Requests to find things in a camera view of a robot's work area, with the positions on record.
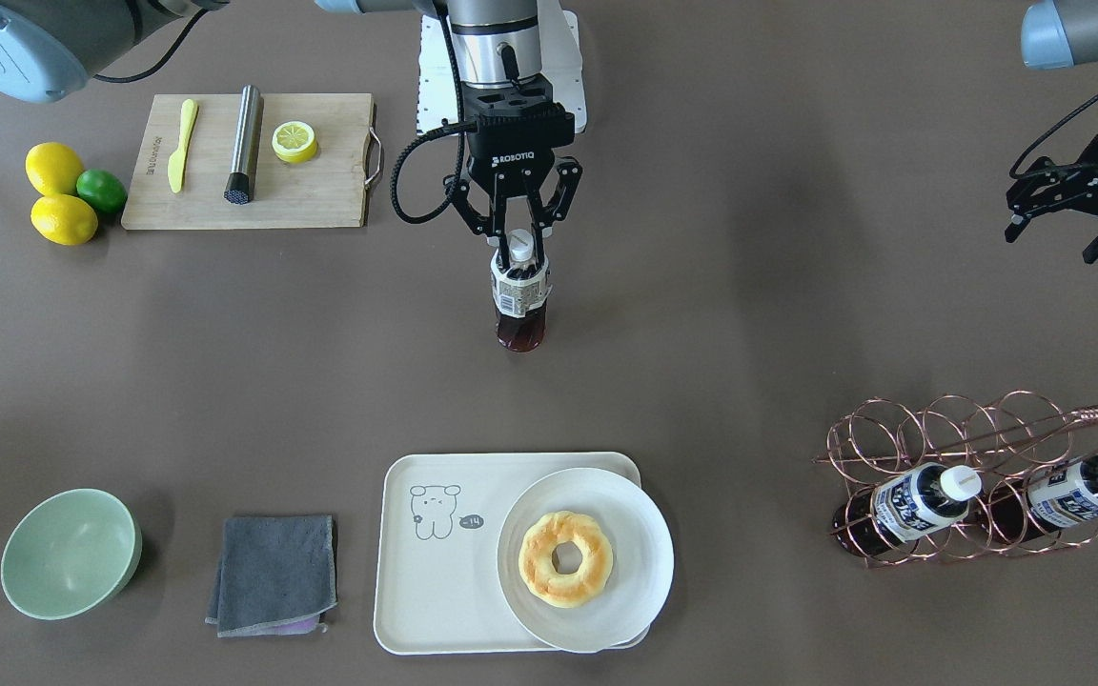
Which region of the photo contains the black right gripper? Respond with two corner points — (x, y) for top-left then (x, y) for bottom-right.
(444, 82), (584, 272)

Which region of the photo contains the tea bottle back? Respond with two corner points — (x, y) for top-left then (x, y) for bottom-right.
(491, 229), (552, 353)

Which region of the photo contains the tea bottle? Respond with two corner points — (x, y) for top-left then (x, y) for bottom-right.
(982, 454), (1098, 544)
(832, 463), (982, 556)
(491, 229), (552, 353)

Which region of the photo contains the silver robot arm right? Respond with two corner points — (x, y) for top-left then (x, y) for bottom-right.
(0, 1), (582, 271)

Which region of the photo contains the tea bottle front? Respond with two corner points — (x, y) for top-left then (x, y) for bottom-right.
(832, 463), (982, 556)
(982, 454), (1098, 544)

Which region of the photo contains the cream tray with bunny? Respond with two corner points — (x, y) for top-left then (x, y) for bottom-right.
(372, 452), (641, 656)

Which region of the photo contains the wooden cutting board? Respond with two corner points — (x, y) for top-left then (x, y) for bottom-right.
(121, 92), (378, 230)

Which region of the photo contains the half lemon slice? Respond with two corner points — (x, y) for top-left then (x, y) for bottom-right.
(271, 120), (320, 165)

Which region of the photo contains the yellow plastic knife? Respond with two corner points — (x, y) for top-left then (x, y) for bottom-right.
(167, 97), (200, 194)

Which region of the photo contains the white round plate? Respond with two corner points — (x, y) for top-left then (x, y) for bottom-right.
(497, 468), (675, 653)

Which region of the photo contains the green lime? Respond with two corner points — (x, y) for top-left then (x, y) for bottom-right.
(75, 169), (128, 214)

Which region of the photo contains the grey folded cloth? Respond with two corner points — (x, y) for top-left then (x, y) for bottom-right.
(205, 514), (338, 638)

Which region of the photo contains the yellow lemon lower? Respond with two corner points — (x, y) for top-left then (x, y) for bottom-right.
(30, 194), (99, 246)

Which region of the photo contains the yellow lemon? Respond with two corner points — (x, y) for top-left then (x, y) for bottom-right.
(25, 142), (86, 196)
(30, 194), (99, 246)

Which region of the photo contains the yellow lemon upper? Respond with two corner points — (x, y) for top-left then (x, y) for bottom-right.
(25, 142), (86, 196)

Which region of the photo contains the green bowl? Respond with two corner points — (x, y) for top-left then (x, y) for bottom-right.
(0, 488), (143, 621)

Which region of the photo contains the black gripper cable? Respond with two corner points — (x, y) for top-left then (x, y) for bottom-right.
(389, 19), (483, 226)

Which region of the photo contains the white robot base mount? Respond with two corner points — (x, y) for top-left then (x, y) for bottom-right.
(416, 1), (589, 135)

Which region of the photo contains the copper wire bottle rack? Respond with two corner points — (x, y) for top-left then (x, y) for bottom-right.
(818, 390), (1098, 567)

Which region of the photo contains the glazed ring donut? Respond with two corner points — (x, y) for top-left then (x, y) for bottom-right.
(518, 511), (615, 609)

